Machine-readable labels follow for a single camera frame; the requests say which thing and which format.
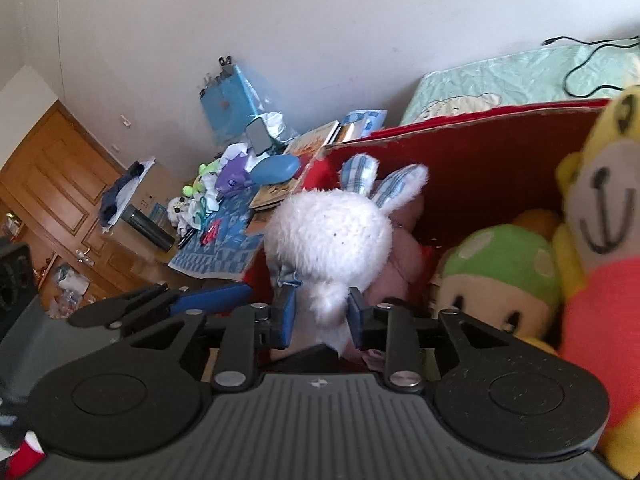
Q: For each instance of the blue patterned table cloth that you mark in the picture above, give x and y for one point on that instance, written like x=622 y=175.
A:
x=220 y=250

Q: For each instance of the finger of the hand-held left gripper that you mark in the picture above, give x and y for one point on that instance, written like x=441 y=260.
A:
x=215 y=297

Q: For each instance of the orange plush toy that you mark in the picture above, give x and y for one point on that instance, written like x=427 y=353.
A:
x=537 y=220

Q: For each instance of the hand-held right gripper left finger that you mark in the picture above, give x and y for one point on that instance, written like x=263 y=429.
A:
x=285 y=317

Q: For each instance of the white rabbit plush toy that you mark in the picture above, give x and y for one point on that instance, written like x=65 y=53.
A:
x=325 y=230

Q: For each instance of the yellow cover book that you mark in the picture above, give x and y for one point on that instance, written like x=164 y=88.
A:
x=275 y=192

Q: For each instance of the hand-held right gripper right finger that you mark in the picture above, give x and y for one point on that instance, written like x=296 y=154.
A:
x=356 y=320

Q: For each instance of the black thermos bottle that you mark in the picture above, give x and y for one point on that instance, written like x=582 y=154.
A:
x=147 y=227

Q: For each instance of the brown wooden door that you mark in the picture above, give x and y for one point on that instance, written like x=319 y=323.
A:
x=50 y=170

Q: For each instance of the orange cover book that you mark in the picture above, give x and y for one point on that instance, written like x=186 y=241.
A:
x=312 y=141

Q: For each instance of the blue plastic wrapped bag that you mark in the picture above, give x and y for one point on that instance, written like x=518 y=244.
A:
x=230 y=100

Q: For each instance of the purple toy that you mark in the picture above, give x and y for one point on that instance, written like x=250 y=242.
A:
x=231 y=177

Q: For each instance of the yellow plush toy red shirt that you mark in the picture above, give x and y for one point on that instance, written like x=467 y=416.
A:
x=600 y=310

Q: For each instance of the pink plush toy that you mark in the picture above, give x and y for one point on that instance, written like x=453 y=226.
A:
x=400 y=260

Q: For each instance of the small grey screen device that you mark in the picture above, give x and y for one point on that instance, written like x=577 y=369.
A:
x=257 y=135

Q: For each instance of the clear plastic bag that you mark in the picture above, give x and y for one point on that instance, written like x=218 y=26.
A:
x=70 y=280

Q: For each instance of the red cardboard box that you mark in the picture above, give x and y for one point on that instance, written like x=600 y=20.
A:
x=475 y=170

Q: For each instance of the blue patterned book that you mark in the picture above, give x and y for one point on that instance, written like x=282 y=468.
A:
x=367 y=120

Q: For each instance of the dark blue cloth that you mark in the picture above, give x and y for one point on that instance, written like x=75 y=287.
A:
x=117 y=197

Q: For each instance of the green white plush toy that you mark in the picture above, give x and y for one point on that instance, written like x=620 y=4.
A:
x=202 y=175

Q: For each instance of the mint green bed sheet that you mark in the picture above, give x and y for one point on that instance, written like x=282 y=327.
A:
x=500 y=80

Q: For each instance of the small white plush toy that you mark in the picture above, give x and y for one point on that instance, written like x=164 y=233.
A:
x=182 y=210

